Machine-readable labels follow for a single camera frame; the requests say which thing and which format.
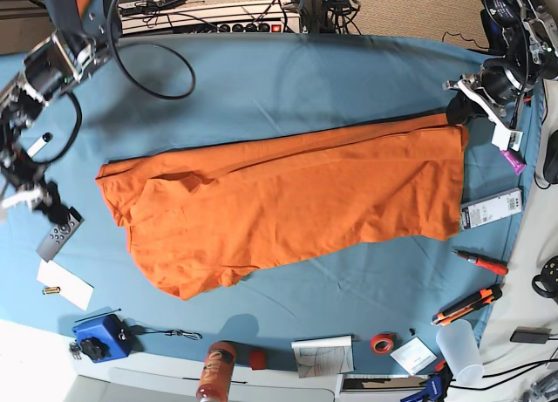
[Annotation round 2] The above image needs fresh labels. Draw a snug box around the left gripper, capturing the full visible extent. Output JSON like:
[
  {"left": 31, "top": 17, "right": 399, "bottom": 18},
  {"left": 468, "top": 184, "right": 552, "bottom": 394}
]
[{"left": 443, "top": 74, "right": 523, "bottom": 151}]

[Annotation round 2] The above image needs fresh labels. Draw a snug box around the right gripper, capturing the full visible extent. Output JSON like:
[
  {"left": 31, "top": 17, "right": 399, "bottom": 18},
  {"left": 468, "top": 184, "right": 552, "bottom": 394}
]
[{"left": 1, "top": 181, "right": 70, "bottom": 224}]

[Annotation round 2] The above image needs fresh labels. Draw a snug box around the orange t-shirt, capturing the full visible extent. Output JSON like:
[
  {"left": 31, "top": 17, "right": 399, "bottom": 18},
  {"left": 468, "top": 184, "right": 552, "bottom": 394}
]
[{"left": 96, "top": 114, "right": 469, "bottom": 300}]

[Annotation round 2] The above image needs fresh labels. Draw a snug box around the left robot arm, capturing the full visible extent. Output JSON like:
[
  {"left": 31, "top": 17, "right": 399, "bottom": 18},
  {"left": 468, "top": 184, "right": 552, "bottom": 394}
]
[{"left": 444, "top": 0, "right": 557, "bottom": 151}]

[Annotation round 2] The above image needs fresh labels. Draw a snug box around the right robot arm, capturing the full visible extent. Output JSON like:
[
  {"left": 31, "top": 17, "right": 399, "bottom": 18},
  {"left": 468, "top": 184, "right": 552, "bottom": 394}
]
[{"left": 1, "top": 0, "right": 121, "bottom": 224}]

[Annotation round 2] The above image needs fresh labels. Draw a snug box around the grey remote control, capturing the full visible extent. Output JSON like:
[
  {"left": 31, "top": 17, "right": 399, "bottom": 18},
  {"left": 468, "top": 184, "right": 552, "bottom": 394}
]
[{"left": 37, "top": 207, "right": 83, "bottom": 262}]

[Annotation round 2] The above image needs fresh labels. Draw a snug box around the white paper card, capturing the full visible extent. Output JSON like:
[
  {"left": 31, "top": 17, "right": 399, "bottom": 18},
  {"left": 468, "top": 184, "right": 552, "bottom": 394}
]
[{"left": 37, "top": 260, "right": 94, "bottom": 310}]

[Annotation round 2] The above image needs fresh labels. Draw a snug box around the purple glue tube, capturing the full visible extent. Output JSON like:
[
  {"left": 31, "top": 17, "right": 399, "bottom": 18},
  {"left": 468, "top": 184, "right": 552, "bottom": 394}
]
[{"left": 500, "top": 149, "right": 527, "bottom": 175}]

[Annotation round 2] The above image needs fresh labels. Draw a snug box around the black white marker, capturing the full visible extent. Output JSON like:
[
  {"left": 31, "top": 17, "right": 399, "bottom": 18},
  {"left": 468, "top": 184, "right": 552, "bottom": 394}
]
[{"left": 27, "top": 132, "right": 53, "bottom": 157}]

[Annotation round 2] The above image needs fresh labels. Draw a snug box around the small AA battery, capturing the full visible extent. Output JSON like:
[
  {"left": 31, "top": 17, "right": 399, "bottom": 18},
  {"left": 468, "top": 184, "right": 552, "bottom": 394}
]
[{"left": 42, "top": 287, "right": 61, "bottom": 296}]

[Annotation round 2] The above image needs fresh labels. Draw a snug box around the blue clamp box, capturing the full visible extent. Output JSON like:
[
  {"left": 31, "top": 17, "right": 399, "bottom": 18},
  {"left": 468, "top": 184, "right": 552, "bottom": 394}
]
[{"left": 72, "top": 314, "right": 133, "bottom": 364}]

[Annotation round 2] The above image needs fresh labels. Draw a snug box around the red screwdriver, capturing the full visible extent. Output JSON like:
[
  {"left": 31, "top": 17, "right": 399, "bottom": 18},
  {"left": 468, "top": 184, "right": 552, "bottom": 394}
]
[{"left": 453, "top": 249, "right": 508, "bottom": 276}]

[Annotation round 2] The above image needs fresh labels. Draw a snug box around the orange black utility knife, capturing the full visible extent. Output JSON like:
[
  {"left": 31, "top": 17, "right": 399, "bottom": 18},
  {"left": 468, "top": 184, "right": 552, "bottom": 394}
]
[{"left": 431, "top": 284, "right": 502, "bottom": 326}]

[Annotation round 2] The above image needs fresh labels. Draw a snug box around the blue table cloth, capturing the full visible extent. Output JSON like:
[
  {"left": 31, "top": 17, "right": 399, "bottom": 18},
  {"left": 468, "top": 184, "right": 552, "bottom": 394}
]
[{"left": 0, "top": 33, "right": 547, "bottom": 376}]

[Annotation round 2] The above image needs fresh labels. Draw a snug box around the white power strip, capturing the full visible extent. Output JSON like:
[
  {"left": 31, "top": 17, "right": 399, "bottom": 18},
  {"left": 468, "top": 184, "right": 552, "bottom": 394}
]
[{"left": 121, "top": 0, "right": 302, "bottom": 36}]

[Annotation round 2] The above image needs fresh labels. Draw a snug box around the clear plastic cup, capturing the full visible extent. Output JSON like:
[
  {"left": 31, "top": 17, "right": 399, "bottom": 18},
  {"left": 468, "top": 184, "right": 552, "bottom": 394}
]
[{"left": 436, "top": 319, "right": 485, "bottom": 386}]

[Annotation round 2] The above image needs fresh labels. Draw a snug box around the orange drink bottle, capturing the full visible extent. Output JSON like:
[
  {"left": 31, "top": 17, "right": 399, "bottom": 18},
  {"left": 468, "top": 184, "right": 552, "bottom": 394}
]
[{"left": 196, "top": 341, "right": 236, "bottom": 402}]

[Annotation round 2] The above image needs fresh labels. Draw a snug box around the black power adapter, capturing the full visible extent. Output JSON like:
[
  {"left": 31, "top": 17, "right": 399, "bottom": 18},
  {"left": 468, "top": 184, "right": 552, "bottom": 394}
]
[{"left": 509, "top": 327, "right": 551, "bottom": 344}]

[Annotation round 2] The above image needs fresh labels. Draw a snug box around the red tape roll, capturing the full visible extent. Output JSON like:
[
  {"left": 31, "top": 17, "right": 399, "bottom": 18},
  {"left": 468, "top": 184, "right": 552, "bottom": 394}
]
[{"left": 370, "top": 332, "right": 397, "bottom": 355}]

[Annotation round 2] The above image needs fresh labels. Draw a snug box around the small red block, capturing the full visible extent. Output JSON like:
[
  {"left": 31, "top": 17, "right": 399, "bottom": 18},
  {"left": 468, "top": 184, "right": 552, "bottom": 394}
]
[{"left": 248, "top": 350, "right": 267, "bottom": 371}]

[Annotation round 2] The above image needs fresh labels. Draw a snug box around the white square card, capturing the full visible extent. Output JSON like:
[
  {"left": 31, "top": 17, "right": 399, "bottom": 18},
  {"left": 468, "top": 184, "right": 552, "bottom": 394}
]
[{"left": 390, "top": 337, "right": 437, "bottom": 376}]

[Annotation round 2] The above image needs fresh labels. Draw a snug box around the blue bar clamp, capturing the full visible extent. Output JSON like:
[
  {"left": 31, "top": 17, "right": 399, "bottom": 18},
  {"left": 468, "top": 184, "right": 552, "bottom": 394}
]
[{"left": 401, "top": 359, "right": 453, "bottom": 402}]

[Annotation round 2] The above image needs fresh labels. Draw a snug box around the spiral notebook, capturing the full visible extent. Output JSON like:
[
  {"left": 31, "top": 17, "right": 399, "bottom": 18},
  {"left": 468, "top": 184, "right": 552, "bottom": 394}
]
[{"left": 291, "top": 335, "right": 354, "bottom": 378}]

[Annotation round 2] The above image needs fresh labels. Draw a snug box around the black lanyard with carabiner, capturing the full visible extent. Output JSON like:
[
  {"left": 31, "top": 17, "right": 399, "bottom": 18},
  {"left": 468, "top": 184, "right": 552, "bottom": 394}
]
[{"left": 130, "top": 324, "right": 203, "bottom": 341}]

